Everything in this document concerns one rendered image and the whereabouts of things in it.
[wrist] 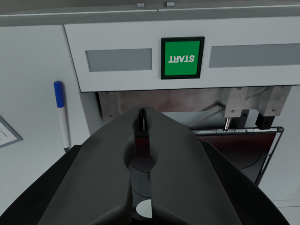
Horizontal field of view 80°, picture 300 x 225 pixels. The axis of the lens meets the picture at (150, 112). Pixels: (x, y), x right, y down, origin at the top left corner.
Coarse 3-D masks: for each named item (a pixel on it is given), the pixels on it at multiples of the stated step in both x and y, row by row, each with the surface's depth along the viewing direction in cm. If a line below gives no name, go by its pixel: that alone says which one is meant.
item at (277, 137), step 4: (280, 132) 39; (276, 136) 40; (280, 136) 40; (276, 140) 41; (272, 144) 42; (276, 144) 41; (272, 148) 42; (268, 152) 43; (272, 152) 43; (268, 156) 44; (264, 160) 45; (268, 160) 44; (264, 164) 45; (268, 164) 45; (264, 168) 46; (260, 172) 47; (264, 172) 46; (260, 176) 47; (256, 180) 49; (260, 180) 48; (256, 184) 49
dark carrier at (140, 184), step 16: (144, 144) 41; (224, 144) 41; (240, 144) 42; (256, 144) 42; (144, 160) 44; (240, 160) 44; (256, 160) 45; (144, 176) 47; (256, 176) 48; (144, 192) 51
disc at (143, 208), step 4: (144, 200) 53; (148, 200) 53; (140, 204) 54; (144, 204) 54; (148, 204) 54; (136, 208) 55; (140, 208) 55; (144, 208) 55; (148, 208) 55; (140, 212) 56; (144, 212) 56; (148, 212) 56; (144, 216) 57; (148, 216) 57
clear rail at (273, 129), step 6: (276, 126) 40; (144, 132) 39; (198, 132) 39; (204, 132) 39; (210, 132) 39; (216, 132) 39; (222, 132) 39; (228, 132) 39; (234, 132) 39; (240, 132) 39; (252, 132) 39; (258, 132) 39; (264, 132) 39; (270, 132) 39; (276, 132) 39
